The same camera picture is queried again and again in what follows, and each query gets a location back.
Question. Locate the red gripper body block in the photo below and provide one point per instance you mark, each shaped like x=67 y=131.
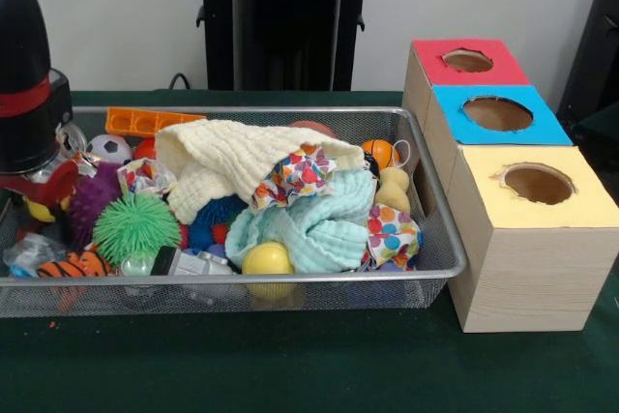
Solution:
x=58 y=185

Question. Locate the clear plastic packet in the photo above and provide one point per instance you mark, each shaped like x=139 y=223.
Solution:
x=34 y=251

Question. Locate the blue spiky toy with face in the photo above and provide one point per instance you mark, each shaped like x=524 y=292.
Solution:
x=213 y=219

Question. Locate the cream ribbed cloth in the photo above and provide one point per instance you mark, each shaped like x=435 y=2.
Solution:
x=217 y=156

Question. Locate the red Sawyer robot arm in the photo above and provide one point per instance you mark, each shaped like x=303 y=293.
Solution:
x=24 y=45

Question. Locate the shallow clear mesh bin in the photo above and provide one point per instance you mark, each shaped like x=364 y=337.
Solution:
x=145 y=297

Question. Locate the wooden box with three holes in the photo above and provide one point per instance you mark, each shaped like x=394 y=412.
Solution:
x=532 y=263

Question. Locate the yellow smiley ball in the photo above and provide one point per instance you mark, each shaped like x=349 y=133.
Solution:
x=41 y=212

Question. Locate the purple spiky ball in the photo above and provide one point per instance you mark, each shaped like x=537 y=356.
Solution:
x=92 y=200

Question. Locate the large green spiky ball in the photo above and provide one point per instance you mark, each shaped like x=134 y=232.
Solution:
x=133 y=227

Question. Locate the long orange block with holes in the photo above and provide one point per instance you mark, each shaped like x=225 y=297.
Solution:
x=135 y=122

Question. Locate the plain yellow ball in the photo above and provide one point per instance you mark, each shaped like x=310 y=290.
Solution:
x=266 y=260

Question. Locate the mint ribbed cloth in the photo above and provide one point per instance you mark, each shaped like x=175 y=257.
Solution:
x=329 y=234

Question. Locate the small orange basketball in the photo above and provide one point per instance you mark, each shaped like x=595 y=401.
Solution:
x=380 y=154

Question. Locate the polka dot paper wad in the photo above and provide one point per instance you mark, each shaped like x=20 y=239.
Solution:
x=392 y=236

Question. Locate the black upright panel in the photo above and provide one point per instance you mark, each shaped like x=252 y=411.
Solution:
x=595 y=45

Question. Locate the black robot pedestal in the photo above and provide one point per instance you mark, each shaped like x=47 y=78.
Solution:
x=285 y=21

